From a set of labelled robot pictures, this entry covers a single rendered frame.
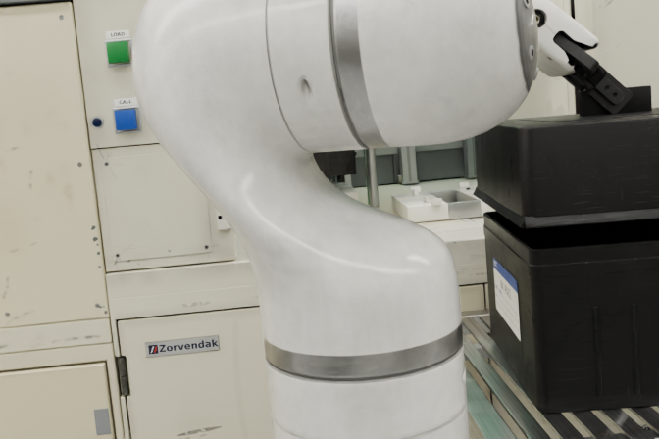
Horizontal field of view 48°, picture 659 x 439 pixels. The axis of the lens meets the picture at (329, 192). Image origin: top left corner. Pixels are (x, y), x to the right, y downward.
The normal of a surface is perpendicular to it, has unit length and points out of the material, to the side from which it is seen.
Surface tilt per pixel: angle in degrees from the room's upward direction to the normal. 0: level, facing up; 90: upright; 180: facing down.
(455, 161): 90
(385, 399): 90
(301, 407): 90
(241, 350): 90
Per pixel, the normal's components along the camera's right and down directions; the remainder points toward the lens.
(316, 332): -0.42, 0.14
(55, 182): 0.06, 0.11
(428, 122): -0.11, 0.84
